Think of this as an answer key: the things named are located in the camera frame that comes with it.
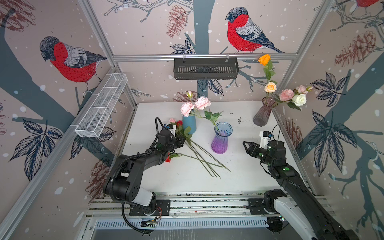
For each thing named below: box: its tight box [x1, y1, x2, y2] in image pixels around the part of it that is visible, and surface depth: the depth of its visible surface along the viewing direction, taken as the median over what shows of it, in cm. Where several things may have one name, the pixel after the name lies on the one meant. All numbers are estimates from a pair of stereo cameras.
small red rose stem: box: [176, 120, 231, 173], surface depth 99 cm
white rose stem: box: [287, 94, 307, 111], surface depth 67 cm
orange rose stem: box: [258, 54, 276, 98], surface depth 90 cm
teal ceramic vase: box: [182, 115, 197, 135], surface depth 96 cm
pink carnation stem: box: [279, 85, 314, 103], surface depth 83 cm
